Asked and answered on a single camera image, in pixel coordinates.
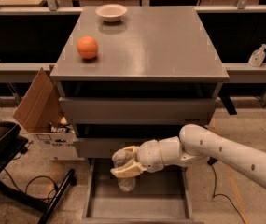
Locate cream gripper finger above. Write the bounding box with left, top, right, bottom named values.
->
left=120, top=146, right=139, bottom=159
left=111, top=161, right=145, bottom=178

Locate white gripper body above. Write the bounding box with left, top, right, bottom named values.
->
left=137, top=137, right=183, bottom=173

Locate clear plastic water bottle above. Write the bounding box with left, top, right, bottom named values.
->
left=112, top=149, right=136, bottom=192

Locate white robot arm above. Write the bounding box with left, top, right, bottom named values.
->
left=111, top=124, right=266, bottom=189

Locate grey open bottom drawer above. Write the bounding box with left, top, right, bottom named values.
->
left=73, top=159, right=202, bottom=224

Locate grey middle drawer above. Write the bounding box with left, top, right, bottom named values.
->
left=73, top=137, right=183, bottom=160

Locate grey top drawer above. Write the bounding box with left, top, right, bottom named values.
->
left=59, top=97, right=216, bottom=125

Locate grey drawer cabinet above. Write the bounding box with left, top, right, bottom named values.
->
left=49, top=6, right=230, bottom=161

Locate clear sanitizer bottle left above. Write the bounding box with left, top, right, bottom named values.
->
left=248, top=44, right=266, bottom=67

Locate black power adapter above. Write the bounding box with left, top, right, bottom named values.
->
left=207, top=157, right=217, bottom=166

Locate open cardboard box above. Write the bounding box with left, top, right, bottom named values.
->
left=13, top=68, right=81, bottom=161

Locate orange ball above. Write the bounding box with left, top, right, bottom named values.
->
left=77, top=36, right=98, bottom=60

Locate black rolling table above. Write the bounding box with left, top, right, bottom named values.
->
left=0, top=135, right=77, bottom=224

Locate white ceramic bowl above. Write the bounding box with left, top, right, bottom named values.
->
left=95, top=4, right=127, bottom=22

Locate black adapter cable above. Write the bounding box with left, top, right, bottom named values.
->
left=209, top=164, right=247, bottom=224

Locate black floor cable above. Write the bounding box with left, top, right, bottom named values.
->
left=1, top=168, right=61, bottom=203

